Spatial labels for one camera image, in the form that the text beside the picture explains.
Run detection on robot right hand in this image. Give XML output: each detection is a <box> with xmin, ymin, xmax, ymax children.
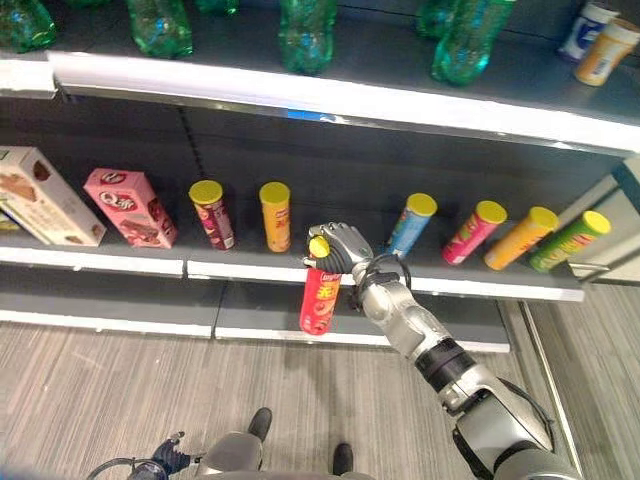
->
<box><xmin>301</xmin><ymin>222</ymin><xmax>374</xmax><ymax>283</ymax></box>

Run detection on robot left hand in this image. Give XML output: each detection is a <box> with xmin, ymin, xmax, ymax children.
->
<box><xmin>150</xmin><ymin>431</ymin><xmax>207</xmax><ymax>476</ymax></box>

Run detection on red chips can yellow lid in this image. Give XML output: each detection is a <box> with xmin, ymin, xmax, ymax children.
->
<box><xmin>298</xmin><ymin>235</ymin><xmax>343</xmax><ymax>336</ymax></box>

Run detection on blue chips can yellow lid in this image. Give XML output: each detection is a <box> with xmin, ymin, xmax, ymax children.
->
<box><xmin>385</xmin><ymin>193</ymin><xmax>439</xmax><ymax>260</ymax></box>

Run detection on orange chips can yellow lid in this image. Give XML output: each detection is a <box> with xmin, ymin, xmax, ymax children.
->
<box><xmin>482</xmin><ymin>206</ymin><xmax>560</xmax><ymax>272</ymax></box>
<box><xmin>258</xmin><ymin>181</ymin><xmax>293</xmax><ymax>254</ymax></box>

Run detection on silver robot legs and feet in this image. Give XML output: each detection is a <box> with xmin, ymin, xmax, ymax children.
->
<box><xmin>192</xmin><ymin>406</ymin><xmax>376</xmax><ymax>480</ymax></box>

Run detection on grey store shelf unit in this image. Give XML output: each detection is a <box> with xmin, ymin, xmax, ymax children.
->
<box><xmin>0</xmin><ymin>0</ymin><xmax>640</xmax><ymax>355</ymax></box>

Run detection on pink chips can yellow lid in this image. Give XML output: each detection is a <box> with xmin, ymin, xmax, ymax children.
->
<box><xmin>441</xmin><ymin>200</ymin><xmax>509</xmax><ymax>266</ymax></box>

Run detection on dark red chips can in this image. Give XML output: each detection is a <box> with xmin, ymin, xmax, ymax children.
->
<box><xmin>188</xmin><ymin>180</ymin><xmax>237</xmax><ymax>252</ymax></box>

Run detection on pink wafer box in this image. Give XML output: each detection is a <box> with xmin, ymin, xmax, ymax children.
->
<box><xmin>82</xmin><ymin>168</ymin><xmax>179</xmax><ymax>250</ymax></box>

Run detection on green plastic bottle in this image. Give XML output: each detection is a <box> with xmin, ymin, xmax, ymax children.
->
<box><xmin>194</xmin><ymin>0</ymin><xmax>240</xmax><ymax>16</ymax></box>
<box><xmin>124</xmin><ymin>0</ymin><xmax>194</xmax><ymax>60</ymax></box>
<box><xmin>430</xmin><ymin>0</ymin><xmax>516</xmax><ymax>87</ymax></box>
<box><xmin>0</xmin><ymin>0</ymin><xmax>58</xmax><ymax>54</ymax></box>
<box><xmin>277</xmin><ymin>0</ymin><xmax>339</xmax><ymax>77</ymax></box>
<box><xmin>415</xmin><ymin>0</ymin><xmax>459</xmax><ymax>40</ymax></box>

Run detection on green chips can yellow lid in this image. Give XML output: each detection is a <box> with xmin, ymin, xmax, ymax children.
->
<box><xmin>528</xmin><ymin>210</ymin><xmax>613</xmax><ymax>274</ymax></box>

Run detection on white biscuit box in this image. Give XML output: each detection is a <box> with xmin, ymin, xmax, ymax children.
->
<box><xmin>0</xmin><ymin>145</ymin><xmax>108</xmax><ymax>247</ymax></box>

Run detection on white blue paper cup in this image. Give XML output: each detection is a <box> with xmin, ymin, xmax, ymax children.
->
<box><xmin>556</xmin><ymin>1</ymin><xmax>621</xmax><ymax>64</ymax></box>

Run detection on orange paper cup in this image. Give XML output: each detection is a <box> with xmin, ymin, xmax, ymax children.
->
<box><xmin>573</xmin><ymin>18</ymin><xmax>640</xmax><ymax>87</ymax></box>

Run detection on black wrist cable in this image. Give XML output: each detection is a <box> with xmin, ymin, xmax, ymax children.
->
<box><xmin>347</xmin><ymin>252</ymin><xmax>414</xmax><ymax>314</ymax></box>

